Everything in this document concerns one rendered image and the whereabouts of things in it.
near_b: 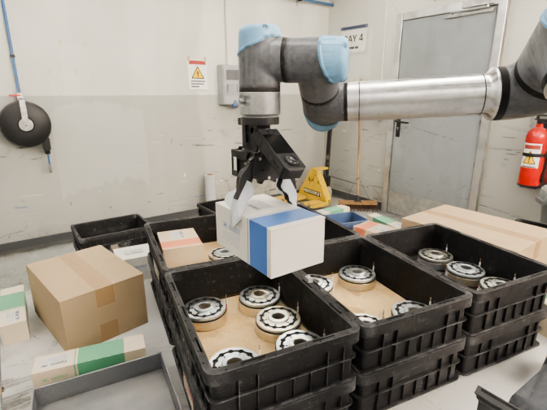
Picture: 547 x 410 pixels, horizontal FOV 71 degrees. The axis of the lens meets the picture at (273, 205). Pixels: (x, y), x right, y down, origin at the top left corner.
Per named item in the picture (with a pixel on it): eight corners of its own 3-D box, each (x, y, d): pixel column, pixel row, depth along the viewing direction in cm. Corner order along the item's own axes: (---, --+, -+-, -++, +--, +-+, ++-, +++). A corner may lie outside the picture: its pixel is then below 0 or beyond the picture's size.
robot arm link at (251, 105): (288, 92, 69) (250, 92, 64) (288, 118, 70) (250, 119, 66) (265, 92, 75) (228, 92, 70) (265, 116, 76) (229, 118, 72)
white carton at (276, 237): (323, 262, 72) (325, 216, 70) (271, 279, 66) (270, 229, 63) (264, 231, 88) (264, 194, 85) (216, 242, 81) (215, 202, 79)
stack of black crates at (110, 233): (144, 275, 263) (137, 212, 250) (159, 294, 240) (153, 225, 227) (80, 292, 241) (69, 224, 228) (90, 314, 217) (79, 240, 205)
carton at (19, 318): (4, 307, 122) (0, 290, 120) (27, 301, 125) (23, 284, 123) (3, 346, 102) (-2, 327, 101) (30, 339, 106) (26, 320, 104)
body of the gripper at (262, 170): (262, 174, 80) (262, 115, 77) (287, 181, 74) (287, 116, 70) (230, 178, 76) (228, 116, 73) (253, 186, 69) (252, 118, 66)
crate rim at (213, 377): (363, 340, 72) (364, 329, 71) (207, 390, 60) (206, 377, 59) (273, 259, 107) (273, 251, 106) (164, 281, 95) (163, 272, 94)
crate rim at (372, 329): (475, 305, 84) (477, 295, 83) (363, 340, 72) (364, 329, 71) (362, 242, 119) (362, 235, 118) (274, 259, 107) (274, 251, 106)
